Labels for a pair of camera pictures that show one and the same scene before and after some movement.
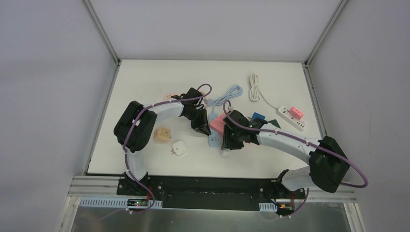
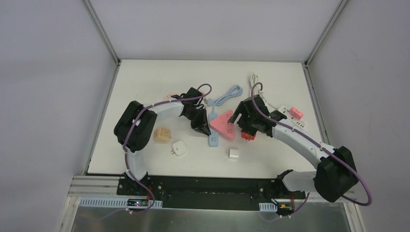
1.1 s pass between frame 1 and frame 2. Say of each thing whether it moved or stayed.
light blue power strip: stayed
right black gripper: moved
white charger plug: stayed
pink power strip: stayed
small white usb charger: moved
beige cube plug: stayed
